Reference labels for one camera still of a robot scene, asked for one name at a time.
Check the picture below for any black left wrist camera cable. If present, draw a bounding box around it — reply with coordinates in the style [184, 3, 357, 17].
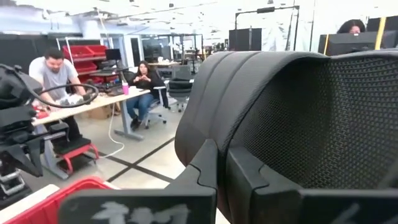
[29, 83, 100, 109]

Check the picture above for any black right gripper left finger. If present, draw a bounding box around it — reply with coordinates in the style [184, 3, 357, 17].
[58, 139, 218, 224]

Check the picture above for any yellow pole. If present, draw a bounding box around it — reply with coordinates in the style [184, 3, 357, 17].
[374, 17, 387, 51]

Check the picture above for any light wood desk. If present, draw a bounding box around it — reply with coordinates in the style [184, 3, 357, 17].
[30, 88, 152, 181]

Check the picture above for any white floor cable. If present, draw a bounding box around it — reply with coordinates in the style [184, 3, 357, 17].
[99, 110, 126, 159]

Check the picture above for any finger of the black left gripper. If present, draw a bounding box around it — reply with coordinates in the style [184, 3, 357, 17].
[21, 139, 44, 177]
[0, 142, 25, 166]

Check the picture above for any black gantry frame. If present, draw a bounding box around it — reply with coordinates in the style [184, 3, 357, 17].
[234, 5, 301, 52]

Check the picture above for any cardboard box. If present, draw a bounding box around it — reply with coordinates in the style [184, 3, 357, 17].
[88, 104, 121, 121]

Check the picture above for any red plastic bin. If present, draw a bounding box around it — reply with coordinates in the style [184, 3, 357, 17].
[2, 176, 113, 224]

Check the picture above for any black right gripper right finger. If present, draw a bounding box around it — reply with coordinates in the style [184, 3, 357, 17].
[226, 145, 398, 224]

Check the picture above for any person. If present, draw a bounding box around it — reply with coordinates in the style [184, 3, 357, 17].
[29, 47, 88, 142]
[336, 19, 367, 35]
[126, 60, 170, 131]

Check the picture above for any black office chair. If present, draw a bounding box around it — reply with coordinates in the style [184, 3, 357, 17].
[167, 65, 196, 113]

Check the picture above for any large black monitor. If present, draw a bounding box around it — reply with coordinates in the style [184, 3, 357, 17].
[318, 30, 398, 57]

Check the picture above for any small black monitor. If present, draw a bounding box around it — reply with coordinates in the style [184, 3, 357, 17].
[104, 49, 122, 62]

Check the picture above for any black panel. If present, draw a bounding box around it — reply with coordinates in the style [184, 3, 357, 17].
[228, 27, 263, 52]

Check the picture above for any white office chair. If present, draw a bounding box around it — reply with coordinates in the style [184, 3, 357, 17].
[143, 85, 171, 129]

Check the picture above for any red shelf bin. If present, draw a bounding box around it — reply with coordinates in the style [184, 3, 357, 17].
[74, 61, 98, 74]
[62, 45, 91, 60]
[88, 44, 108, 57]

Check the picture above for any black rubber slide sandal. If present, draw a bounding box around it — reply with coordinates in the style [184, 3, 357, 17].
[174, 49, 398, 224]

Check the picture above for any red black step stool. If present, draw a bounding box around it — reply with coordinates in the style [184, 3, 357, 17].
[52, 136, 100, 175]

